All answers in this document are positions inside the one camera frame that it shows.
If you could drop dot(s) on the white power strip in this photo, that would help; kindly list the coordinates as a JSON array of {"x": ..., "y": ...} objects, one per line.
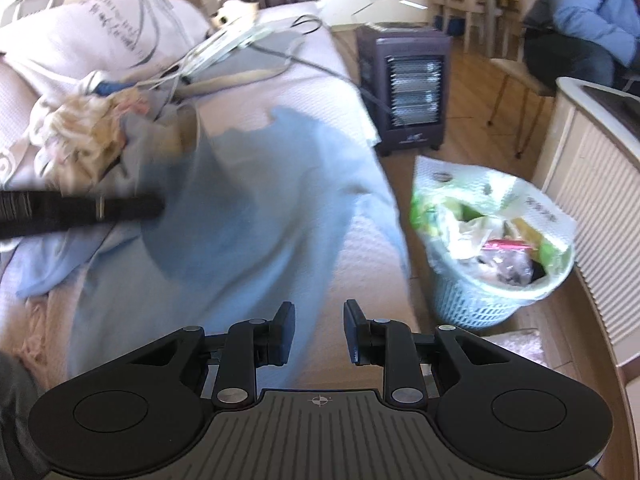
[{"x": 225, "y": 42}]

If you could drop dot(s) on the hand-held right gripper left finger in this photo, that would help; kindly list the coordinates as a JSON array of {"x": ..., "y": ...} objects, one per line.
[{"x": 286, "y": 330}]

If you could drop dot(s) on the pale blue waste basket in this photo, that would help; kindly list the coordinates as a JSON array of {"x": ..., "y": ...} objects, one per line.
[{"x": 475, "y": 305}]

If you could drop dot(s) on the cartoon print cream pajama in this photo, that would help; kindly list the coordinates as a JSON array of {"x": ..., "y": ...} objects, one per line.
[{"x": 85, "y": 130}]

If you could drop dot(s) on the beige chair with black legs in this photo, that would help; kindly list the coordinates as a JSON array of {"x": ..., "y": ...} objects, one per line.
[{"x": 520, "y": 77}]

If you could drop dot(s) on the pink packet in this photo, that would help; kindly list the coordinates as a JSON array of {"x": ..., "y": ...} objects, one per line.
[{"x": 505, "y": 246}]

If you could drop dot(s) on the cream coloured object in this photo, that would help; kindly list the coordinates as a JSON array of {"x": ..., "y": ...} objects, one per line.
[{"x": 232, "y": 10}]

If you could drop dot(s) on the light blue fleece top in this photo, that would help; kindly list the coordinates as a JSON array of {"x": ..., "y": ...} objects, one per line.
[{"x": 240, "y": 210}]

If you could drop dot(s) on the printed grey sofa cushion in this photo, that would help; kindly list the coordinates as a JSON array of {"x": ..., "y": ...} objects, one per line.
[{"x": 100, "y": 30}]

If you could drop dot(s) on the blue ribbed knit garment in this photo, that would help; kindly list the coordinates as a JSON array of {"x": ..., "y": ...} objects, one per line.
[{"x": 107, "y": 89}]

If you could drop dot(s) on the dark purple space heater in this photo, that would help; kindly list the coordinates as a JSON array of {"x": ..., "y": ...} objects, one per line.
[{"x": 370, "y": 85}]

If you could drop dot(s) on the clear plastic wrap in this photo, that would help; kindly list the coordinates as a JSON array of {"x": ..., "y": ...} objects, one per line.
[{"x": 515, "y": 350}]

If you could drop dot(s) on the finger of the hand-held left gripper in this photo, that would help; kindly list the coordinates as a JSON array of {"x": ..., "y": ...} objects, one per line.
[{"x": 125, "y": 207}]

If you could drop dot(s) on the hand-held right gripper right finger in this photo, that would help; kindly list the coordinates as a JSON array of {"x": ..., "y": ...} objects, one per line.
[{"x": 351, "y": 330}]

